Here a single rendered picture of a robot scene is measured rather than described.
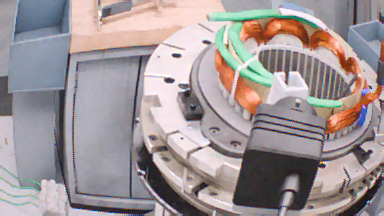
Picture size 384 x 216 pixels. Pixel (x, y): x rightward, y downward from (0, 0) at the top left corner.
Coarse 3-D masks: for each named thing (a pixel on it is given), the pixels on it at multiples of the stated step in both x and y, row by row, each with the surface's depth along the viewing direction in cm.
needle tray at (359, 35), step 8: (360, 24) 134; (368, 24) 136; (376, 24) 138; (352, 32) 132; (360, 32) 135; (368, 32) 137; (376, 32) 139; (352, 40) 133; (360, 40) 131; (368, 40) 138; (376, 40) 140; (352, 48) 134; (360, 48) 132; (368, 48) 130; (376, 48) 137; (360, 56) 132; (368, 56) 130; (376, 56) 128; (368, 64) 131; (376, 64) 129; (376, 72) 129; (376, 200) 138; (368, 208) 140; (376, 208) 138
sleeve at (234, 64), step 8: (216, 32) 108; (216, 40) 106; (224, 48) 105; (224, 56) 104; (232, 56) 103; (232, 64) 102; (240, 64) 102; (240, 72) 101; (248, 72) 101; (256, 80) 100; (264, 80) 100
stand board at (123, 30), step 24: (72, 0) 128; (120, 0) 128; (168, 0) 128; (192, 0) 129; (216, 0) 130; (72, 24) 123; (96, 24) 122; (120, 24) 123; (144, 24) 123; (168, 24) 123; (192, 24) 124; (72, 48) 121; (96, 48) 122
